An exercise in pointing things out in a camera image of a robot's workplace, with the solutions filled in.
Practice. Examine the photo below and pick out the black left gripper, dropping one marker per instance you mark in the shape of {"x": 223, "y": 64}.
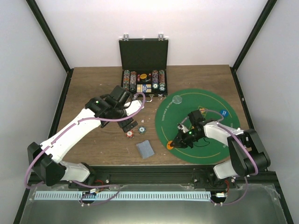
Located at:
{"x": 122, "y": 124}

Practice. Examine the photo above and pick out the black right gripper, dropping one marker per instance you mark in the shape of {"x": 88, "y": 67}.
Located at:
{"x": 181, "y": 143}

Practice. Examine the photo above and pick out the red poker chip stack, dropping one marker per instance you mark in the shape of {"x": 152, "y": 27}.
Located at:
{"x": 130, "y": 134}

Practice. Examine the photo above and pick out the orange big blind button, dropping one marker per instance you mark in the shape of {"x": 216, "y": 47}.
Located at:
{"x": 169, "y": 146}

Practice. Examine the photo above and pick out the blue poker chip stack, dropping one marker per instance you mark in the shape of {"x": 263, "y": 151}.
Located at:
{"x": 142, "y": 130}

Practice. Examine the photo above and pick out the clear dealer button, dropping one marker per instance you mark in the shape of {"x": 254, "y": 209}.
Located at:
{"x": 177, "y": 99}

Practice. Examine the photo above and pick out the blue small blind button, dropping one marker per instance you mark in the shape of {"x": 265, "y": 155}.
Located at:
{"x": 224, "y": 113}

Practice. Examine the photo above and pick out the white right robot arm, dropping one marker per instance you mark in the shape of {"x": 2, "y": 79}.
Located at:
{"x": 247, "y": 152}

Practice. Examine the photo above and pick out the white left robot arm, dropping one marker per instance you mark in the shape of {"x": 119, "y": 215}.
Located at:
{"x": 46, "y": 158}

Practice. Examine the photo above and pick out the round green poker mat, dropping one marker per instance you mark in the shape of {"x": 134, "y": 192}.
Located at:
{"x": 206, "y": 151}

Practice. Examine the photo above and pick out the grey playing card deck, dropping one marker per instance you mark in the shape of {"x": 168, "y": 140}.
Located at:
{"x": 145, "y": 149}

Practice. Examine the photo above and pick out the boxed card decks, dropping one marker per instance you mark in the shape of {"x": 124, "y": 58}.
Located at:
{"x": 145, "y": 88}

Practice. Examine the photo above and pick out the chip row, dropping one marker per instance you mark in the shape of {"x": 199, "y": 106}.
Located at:
{"x": 132, "y": 81}
{"x": 126, "y": 80}
{"x": 155, "y": 79}
{"x": 162, "y": 84}

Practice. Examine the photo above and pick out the chip row far left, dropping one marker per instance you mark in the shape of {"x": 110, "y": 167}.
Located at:
{"x": 126, "y": 80}

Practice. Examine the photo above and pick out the yellow dealer chip in case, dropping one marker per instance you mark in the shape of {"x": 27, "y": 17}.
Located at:
{"x": 143, "y": 76}

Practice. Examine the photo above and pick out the chip row far right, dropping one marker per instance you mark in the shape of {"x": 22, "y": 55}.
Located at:
{"x": 162, "y": 84}

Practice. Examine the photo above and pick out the black poker chip case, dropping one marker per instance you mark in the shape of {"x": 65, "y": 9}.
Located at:
{"x": 143, "y": 55}

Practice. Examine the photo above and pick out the light blue slotted strip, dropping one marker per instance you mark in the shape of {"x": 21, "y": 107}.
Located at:
{"x": 126, "y": 195}

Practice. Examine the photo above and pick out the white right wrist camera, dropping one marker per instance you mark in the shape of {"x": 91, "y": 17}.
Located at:
{"x": 182, "y": 128}

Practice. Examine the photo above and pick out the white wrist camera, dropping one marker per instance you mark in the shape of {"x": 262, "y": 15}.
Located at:
{"x": 132, "y": 107}
{"x": 182, "y": 128}

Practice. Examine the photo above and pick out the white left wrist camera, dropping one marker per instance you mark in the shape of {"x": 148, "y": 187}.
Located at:
{"x": 132, "y": 107}

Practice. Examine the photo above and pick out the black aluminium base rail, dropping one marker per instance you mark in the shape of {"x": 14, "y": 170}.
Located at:
{"x": 198, "y": 176}

